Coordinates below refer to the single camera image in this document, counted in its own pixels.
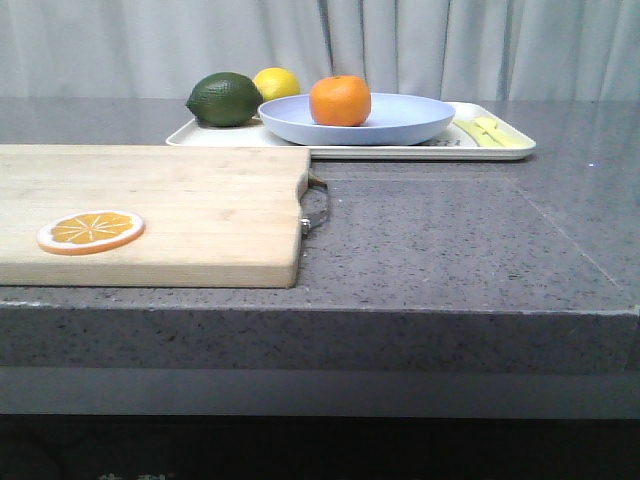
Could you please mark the green lime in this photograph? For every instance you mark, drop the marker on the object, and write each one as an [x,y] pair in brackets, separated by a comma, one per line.
[224,99]

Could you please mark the metal cutting board handle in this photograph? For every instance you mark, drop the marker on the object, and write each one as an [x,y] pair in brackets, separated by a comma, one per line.
[315,204]

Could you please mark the grey curtain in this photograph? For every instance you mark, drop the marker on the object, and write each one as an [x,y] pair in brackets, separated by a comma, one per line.
[457,50]

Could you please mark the orange fruit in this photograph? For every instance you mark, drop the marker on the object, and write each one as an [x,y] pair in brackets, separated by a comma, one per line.
[343,101]

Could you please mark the orange slice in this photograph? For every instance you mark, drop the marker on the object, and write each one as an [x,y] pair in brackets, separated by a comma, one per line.
[90,232]

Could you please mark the cream white tray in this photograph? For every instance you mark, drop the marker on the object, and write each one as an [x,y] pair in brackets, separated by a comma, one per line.
[454,144]

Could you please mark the light blue plate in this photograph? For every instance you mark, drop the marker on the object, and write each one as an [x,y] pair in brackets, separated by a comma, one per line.
[395,120]

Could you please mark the yellow lemon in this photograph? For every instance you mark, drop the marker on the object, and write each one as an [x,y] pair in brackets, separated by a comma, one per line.
[276,82]

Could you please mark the pale yellow utensil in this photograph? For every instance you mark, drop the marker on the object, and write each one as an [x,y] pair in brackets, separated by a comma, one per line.
[490,126]
[478,134]

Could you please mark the wooden cutting board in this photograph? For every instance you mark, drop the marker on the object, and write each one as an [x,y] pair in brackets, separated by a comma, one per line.
[214,217]

